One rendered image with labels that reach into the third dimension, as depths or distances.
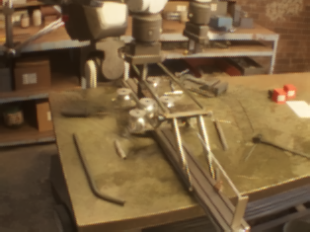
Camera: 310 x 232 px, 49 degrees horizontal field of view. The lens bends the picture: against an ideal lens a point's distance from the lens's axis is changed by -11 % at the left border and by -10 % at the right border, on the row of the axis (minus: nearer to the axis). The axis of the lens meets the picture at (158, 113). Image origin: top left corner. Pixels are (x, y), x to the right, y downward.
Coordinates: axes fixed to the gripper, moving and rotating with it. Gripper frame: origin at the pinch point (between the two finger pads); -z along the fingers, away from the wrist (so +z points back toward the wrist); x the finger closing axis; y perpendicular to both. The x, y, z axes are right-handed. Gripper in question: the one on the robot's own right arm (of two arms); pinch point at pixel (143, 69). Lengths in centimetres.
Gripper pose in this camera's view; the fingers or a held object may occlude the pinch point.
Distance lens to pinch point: 117.0
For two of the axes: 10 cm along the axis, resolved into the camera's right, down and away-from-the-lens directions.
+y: 3.1, 4.8, -8.2
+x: -9.5, 0.9, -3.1
